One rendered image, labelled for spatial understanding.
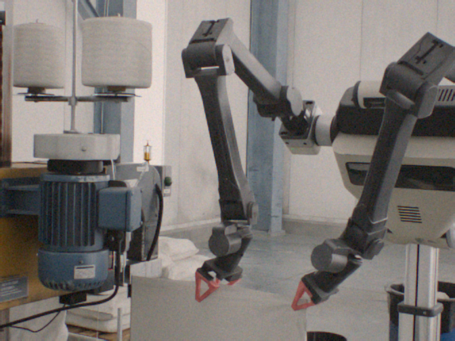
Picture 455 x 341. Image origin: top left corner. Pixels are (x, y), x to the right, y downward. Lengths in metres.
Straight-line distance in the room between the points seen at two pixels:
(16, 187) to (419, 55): 0.89
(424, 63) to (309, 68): 9.09
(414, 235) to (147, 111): 6.71
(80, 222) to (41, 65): 0.47
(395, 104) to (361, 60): 8.82
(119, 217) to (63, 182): 0.14
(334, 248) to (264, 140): 9.00
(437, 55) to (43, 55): 0.94
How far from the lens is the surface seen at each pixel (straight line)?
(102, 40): 1.74
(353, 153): 2.03
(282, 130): 2.13
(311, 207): 10.59
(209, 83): 1.70
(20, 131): 7.27
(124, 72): 1.72
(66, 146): 1.59
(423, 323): 2.25
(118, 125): 7.91
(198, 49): 1.70
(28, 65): 1.91
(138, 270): 2.10
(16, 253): 1.77
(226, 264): 1.83
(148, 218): 2.11
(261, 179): 10.64
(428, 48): 1.51
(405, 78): 1.49
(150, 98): 8.73
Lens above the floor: 1.43
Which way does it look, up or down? 3 degrees down
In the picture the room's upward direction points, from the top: 2 degrees clockwise
